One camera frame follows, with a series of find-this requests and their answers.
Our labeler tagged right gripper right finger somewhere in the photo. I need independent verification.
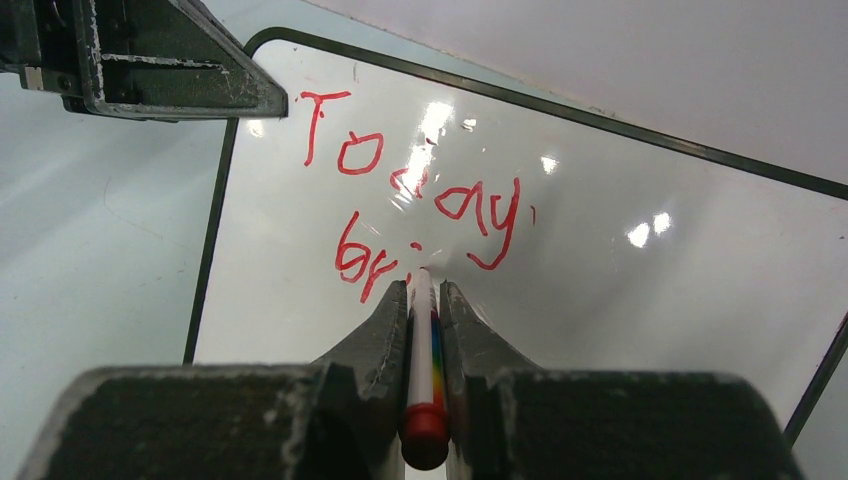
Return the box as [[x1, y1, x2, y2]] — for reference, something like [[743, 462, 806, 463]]
[[440, 281, 802, 479]]

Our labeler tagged red whiteboard marker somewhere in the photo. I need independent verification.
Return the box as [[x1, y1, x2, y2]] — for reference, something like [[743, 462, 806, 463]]
[[407, 268, 446, 410]]

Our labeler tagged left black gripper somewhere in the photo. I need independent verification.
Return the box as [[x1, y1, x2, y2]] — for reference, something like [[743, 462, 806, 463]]
[[1, 0, 288, 121]]

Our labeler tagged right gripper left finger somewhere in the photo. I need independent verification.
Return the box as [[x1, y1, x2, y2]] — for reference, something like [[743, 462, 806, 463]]
[[18, 281, 408, 479]]

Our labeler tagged white board black frame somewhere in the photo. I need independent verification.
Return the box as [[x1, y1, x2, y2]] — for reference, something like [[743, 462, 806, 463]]
[[184, 27, 847, 438]]

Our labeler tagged red marker cap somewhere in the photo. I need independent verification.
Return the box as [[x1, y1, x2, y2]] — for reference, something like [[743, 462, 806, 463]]
[[398, 403, 451, 471]]

